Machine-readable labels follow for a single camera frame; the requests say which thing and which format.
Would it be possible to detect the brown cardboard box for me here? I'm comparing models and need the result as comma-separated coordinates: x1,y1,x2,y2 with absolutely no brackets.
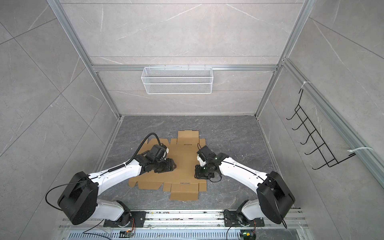
128,130,207,201

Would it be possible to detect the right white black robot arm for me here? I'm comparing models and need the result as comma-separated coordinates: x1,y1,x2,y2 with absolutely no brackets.
195,151,296,227

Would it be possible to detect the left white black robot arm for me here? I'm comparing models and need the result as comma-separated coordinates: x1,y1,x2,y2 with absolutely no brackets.
57,155,177,227

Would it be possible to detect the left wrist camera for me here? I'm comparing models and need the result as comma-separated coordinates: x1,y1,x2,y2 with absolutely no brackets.
146,145,169,162

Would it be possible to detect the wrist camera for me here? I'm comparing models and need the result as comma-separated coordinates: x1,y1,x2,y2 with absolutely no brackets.
197,146,217,167
146,145,169,162

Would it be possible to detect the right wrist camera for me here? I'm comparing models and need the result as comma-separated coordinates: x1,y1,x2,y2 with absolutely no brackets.
197,146,217,167

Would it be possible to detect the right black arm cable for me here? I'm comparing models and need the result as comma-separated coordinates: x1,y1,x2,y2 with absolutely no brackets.
196,142,288,229

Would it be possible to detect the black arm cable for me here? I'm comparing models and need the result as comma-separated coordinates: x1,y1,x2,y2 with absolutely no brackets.
44,132,163,211
196,142,288,229

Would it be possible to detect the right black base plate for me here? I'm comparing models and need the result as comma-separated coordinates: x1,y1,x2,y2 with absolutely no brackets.
223,210,265,227

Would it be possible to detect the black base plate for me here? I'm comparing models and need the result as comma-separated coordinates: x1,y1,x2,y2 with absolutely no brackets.
103,211,147,228
223,210,265,227

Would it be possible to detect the aluminium mounting rail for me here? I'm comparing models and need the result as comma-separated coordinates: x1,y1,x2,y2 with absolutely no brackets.
58,208,310,230

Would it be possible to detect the white cable duct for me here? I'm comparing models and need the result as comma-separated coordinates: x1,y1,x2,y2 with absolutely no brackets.
66,230,241,240

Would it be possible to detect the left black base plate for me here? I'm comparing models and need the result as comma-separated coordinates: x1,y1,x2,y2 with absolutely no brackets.
103,211,147,228

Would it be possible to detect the white wire mesh basket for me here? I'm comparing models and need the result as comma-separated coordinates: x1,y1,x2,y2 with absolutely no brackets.
141,67,214,95

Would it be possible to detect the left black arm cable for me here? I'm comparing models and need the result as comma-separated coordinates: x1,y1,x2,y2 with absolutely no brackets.
44,132,163,211

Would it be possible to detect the black wire hook rack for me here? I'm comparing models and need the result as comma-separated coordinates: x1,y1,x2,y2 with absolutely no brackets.
286,89,356,171

